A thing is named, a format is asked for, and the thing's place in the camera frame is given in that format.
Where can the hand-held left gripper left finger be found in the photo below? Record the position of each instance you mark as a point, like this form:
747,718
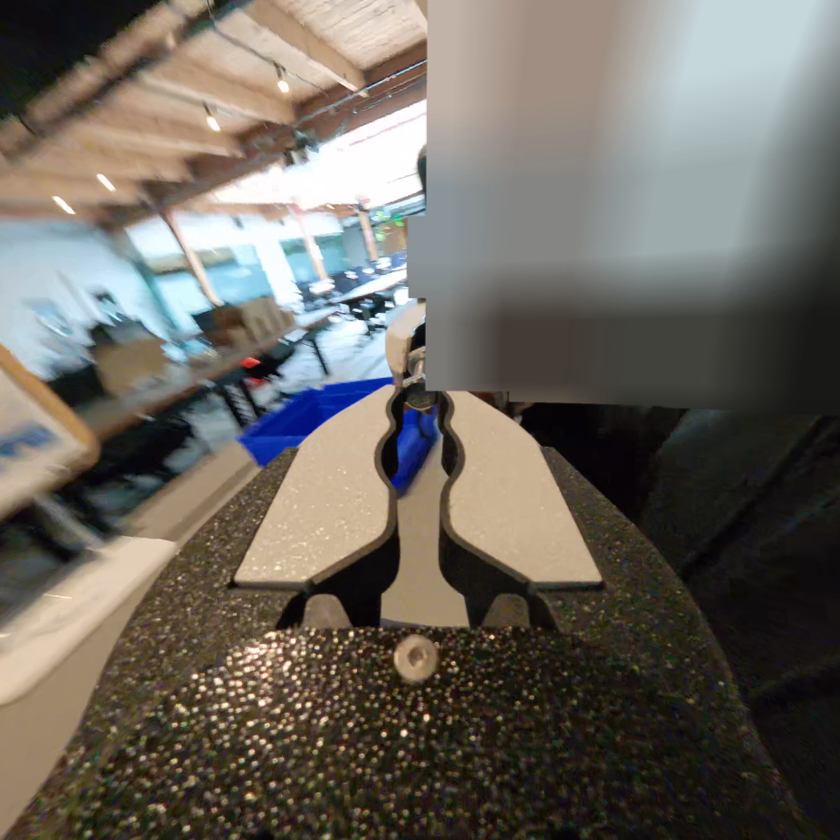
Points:
315,512

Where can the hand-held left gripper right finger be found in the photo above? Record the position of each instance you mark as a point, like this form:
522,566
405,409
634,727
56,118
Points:
519,512

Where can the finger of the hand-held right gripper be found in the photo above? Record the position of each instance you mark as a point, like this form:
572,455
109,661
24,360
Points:
404,339

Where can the metal bolt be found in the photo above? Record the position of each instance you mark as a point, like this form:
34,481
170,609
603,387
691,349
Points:
418,393

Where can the large blue plastic bin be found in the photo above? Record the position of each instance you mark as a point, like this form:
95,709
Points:
309,420

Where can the cardboard box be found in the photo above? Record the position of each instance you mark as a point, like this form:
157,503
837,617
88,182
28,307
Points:
243,322

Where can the person's black jacket torso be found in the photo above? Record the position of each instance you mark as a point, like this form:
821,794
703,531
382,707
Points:
735,551

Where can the white base document stand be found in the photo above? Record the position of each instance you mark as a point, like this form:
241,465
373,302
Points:
53,525

